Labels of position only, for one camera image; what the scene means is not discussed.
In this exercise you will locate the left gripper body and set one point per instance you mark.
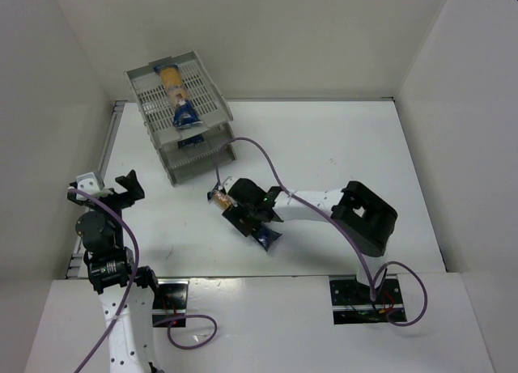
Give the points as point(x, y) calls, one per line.
point(112, 199)

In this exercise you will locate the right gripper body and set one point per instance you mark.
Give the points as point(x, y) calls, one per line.
point(241, 218)

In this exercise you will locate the spaghetti bag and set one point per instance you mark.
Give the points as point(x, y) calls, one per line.
point(194, 140)
point(184, 114)
point(265, 238)

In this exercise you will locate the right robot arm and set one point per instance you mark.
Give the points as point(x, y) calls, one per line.
point(361, 216)

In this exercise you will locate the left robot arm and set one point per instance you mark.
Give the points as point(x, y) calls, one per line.
point(126, 290)

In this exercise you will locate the grey stacked tray shelf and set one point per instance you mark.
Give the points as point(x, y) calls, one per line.
point(212, 109)

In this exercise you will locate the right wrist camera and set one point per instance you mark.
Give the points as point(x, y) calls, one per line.
point(222, 185)

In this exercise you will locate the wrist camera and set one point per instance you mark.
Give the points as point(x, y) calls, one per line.
point(92, 183)
point(222, 185)

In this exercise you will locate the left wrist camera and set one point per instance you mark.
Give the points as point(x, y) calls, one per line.
point(92, 183)

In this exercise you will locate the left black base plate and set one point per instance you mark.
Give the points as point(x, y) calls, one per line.
point(170, 300)

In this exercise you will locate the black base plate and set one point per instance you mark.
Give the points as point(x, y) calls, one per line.
point(170, 300)
point(351, 303)

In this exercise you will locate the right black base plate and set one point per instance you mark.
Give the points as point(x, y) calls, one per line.
point(351, 303)

